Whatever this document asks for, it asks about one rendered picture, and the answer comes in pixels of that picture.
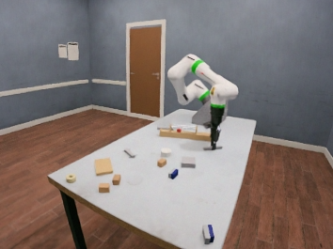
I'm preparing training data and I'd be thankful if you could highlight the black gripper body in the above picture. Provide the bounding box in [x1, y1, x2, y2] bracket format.
[211, 115, 222, 131]

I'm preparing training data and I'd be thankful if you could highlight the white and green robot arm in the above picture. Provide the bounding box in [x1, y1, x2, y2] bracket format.
[167, 54, 238, 116]

